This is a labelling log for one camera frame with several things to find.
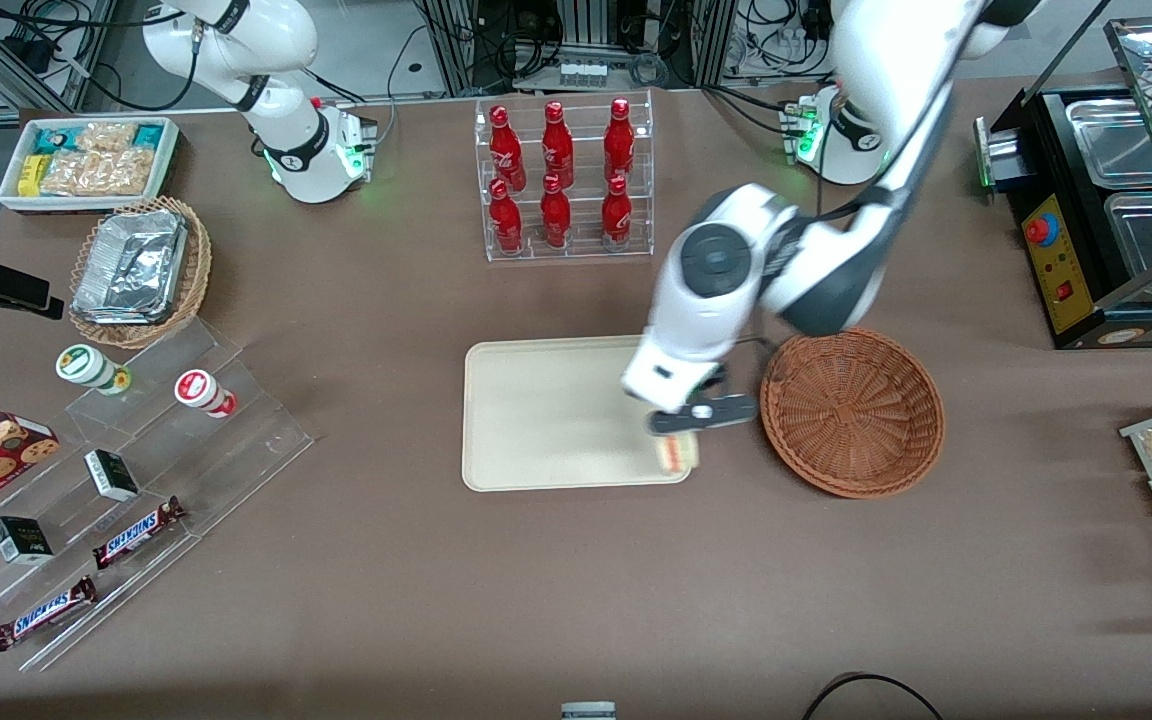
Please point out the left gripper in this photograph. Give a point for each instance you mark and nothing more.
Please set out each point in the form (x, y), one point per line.
(717, 377)

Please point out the triangular sandwich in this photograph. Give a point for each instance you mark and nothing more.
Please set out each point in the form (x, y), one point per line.
(677, 458)

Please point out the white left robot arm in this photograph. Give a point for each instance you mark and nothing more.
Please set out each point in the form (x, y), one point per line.
(896, 50)

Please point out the brown wicker basket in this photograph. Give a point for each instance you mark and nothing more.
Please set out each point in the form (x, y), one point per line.
(851, 420)

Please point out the beige rectangular tray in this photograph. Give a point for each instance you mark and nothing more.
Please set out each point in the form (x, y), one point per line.
(546, 420)

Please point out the light wicker basket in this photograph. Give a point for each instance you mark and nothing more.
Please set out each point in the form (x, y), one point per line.
(198, 270)

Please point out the clear acrylic bottle rack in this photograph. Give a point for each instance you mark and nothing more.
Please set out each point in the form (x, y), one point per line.
(581, 250)

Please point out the red cola bottle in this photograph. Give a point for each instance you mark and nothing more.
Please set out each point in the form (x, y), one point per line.
(555, 215)
(558, 148)
(506, 150)
(619, 140)
(617, 212)
(505, 220)

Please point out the small grey device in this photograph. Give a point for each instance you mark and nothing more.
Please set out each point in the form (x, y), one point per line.
(588, 711)

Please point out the black food warmer machine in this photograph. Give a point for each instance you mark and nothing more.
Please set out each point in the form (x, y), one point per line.
(1061, 270)

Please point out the clear acrylic tiered stand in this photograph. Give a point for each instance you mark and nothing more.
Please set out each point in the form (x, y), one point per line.
(226, 450)

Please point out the red lid yogurt cup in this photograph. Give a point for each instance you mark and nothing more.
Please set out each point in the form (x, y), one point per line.
(200, 390)

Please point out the snickers chocolate bar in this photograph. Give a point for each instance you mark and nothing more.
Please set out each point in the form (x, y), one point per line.
(44, 613)
(136, 533)

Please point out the aluminium foil container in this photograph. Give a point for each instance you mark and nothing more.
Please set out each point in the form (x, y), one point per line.
(131, 265)

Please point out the white rectangular snack bin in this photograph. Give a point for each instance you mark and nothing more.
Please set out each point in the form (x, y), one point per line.
(168, 160)

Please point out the small black box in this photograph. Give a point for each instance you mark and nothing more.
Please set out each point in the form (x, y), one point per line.
(112, 475)
(21, 540)

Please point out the green lid yogurt cup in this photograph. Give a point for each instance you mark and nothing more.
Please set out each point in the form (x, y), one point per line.
(86, 366)

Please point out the teal snack packet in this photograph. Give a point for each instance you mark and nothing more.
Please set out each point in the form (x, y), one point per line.
(58, 138)
(148, 135)

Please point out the clear cracker packet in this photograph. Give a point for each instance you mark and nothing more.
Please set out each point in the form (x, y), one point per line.
(106, 136)
(96, 173)

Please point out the black clamp device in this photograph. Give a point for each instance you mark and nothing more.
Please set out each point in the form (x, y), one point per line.
(6, 285)

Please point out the yellow snack packet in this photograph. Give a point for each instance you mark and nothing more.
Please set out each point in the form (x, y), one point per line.
(32, 175)

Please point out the aluminium frame rack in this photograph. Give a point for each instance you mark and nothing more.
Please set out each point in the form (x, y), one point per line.
(586, 40)

